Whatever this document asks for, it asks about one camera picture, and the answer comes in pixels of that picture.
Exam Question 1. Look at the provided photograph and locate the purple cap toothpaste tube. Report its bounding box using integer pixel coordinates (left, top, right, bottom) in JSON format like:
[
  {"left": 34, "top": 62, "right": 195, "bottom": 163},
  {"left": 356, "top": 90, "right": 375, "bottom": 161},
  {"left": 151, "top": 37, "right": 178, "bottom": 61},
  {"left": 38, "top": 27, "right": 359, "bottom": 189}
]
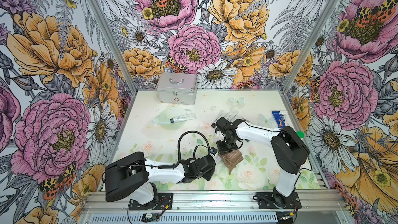
[{"left": 227, "top": 109, "right": 238, "bottom": 121}]

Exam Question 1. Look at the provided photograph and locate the dark green cap toothpaste tube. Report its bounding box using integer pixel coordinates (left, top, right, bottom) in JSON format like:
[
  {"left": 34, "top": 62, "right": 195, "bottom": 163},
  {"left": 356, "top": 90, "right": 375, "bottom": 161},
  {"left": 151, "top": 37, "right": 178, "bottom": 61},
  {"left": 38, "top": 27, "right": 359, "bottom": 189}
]
[{"left": 170, "top": 113, "right": 197, "bottom": 123}]

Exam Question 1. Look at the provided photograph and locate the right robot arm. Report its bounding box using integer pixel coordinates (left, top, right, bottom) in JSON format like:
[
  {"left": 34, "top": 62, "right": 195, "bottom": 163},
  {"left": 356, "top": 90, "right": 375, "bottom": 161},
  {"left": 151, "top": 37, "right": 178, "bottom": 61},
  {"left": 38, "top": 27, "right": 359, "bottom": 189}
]
[{"left": 211, "top": 117, "right": 310, "bottom": 209}]

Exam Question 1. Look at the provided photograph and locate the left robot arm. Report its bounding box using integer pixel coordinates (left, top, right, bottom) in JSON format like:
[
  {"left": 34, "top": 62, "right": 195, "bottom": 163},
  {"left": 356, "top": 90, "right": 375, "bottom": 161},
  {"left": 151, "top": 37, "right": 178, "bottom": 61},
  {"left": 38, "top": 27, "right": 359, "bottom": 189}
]
[{"left": 104, "top": 151, "right": 216, "bottom": 205}]

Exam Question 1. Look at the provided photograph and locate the blue bandage packet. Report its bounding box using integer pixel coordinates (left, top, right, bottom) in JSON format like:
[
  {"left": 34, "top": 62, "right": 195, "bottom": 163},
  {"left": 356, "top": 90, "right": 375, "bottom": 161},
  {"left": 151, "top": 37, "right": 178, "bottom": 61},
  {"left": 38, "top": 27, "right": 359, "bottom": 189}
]
[{"left": 272, "top": 111, "right": 287, "bottom": 129}]

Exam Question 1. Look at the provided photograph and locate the green cap white bottle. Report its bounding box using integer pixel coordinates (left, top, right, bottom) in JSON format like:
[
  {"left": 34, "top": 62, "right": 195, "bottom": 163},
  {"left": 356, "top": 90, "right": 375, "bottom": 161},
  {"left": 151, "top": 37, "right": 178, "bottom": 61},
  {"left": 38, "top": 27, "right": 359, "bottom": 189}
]
[{"left": 296, "top": 131, "right": 305, "bottom": 139}]

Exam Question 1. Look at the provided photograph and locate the silver metal first-aid case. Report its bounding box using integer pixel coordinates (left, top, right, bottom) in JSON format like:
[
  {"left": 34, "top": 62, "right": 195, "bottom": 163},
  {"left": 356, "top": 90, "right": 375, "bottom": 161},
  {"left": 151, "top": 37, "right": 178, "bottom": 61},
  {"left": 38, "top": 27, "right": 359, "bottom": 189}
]
[{"left": 156, "top": 73, "right": 198, "bottom": 105}]

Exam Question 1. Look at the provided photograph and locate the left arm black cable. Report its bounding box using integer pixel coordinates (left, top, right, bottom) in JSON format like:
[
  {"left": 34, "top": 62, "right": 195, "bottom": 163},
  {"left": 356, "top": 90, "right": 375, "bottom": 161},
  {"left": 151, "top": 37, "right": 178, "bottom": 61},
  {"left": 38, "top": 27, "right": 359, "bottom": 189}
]
[{"left": 101, "top": 130, "right": 212, "bottom": 200}]

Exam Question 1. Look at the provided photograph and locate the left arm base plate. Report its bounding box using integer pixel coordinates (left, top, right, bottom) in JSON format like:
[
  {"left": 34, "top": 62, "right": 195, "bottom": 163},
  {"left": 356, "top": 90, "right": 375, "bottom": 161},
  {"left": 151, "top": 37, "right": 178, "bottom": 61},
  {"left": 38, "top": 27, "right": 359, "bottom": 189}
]
[{"left": 127, "top": 192, "right": 174, "bottom": 211}]

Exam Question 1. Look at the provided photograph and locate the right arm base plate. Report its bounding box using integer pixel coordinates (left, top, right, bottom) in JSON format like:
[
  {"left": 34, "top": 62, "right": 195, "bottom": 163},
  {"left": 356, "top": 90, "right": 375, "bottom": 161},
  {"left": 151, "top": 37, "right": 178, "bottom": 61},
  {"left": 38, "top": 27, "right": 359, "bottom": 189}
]
[{"left": 253, "top": 191, "right": 302, "bottom": 210}]

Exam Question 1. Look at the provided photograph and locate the aluminium front rail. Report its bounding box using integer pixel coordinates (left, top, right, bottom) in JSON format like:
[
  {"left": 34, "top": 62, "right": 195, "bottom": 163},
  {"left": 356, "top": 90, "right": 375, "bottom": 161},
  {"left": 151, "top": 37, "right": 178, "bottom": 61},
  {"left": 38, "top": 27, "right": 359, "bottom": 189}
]
[{"left": 79, "top": 190, "right": 355, "bottom": 224}]

